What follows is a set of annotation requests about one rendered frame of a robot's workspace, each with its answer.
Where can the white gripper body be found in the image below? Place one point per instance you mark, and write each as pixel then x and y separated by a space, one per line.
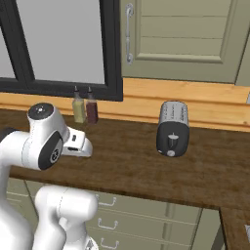
pixel 84 148

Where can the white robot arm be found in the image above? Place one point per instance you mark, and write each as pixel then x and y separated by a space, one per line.
pixel 19 149

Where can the olive green drawer front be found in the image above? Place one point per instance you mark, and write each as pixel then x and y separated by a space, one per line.
pixel 146 229
pixel 146 208
pixel 143 244

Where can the white object at counter edge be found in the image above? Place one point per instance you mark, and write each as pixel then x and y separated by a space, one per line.
pixel 247 232

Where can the dark red sauce bottle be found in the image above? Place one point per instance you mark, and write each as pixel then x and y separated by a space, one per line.
pixel 92 110

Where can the yellow oil bottle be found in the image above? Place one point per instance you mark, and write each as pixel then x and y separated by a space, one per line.
pixel 79 109

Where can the olive green cabinet door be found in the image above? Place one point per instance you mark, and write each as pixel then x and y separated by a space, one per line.
pixel 19 195

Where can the black and silver toaster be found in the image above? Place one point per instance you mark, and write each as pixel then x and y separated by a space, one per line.
pixel 173 130

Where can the olive green cupboard door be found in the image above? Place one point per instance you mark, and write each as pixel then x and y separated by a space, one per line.
pixel 182 39
pixel 244 68

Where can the olive green cabinet panel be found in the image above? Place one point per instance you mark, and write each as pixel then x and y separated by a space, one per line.
pixel 208 231

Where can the black window frame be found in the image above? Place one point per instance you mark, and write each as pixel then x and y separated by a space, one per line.
pixel 112 49

